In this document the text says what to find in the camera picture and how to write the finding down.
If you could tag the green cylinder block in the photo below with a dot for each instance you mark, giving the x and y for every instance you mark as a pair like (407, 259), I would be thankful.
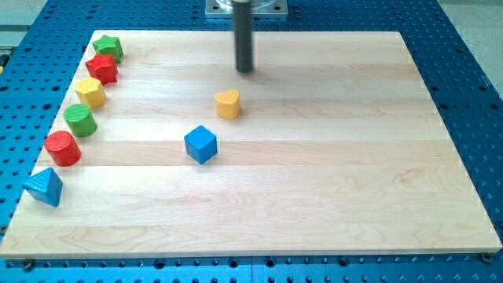
(80, 120)

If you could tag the yellow heart block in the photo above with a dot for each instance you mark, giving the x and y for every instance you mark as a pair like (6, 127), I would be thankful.
(228, 104)

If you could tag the left board clamp screw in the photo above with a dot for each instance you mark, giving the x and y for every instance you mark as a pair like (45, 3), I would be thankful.
(27, 264)

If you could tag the blue triangle block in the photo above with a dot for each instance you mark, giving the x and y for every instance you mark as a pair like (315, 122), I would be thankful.
(45, 186)

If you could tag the board clamp screw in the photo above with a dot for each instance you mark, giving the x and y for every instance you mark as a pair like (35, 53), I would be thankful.
(27, 264)
(486, 257)

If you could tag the green star block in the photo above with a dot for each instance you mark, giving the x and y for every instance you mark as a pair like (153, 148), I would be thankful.
(109, 45)

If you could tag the yellow hexagon block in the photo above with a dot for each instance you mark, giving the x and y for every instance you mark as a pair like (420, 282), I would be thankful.
(91, 92)

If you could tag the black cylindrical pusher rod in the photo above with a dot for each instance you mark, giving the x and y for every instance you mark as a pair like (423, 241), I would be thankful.
(242, 30)

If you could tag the blue cube block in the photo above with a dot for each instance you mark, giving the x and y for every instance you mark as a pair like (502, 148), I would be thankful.
(201, 144)

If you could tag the red cylinder block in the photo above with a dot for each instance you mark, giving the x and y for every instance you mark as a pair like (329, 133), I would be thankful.
(62, 148)

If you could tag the right board clamp screw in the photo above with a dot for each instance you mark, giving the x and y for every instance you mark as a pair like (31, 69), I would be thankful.
(486, 257)

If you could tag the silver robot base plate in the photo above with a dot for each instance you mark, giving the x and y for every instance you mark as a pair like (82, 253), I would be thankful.
(267, 8)

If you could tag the red star block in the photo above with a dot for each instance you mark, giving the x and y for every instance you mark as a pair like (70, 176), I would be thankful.
(103, 68)

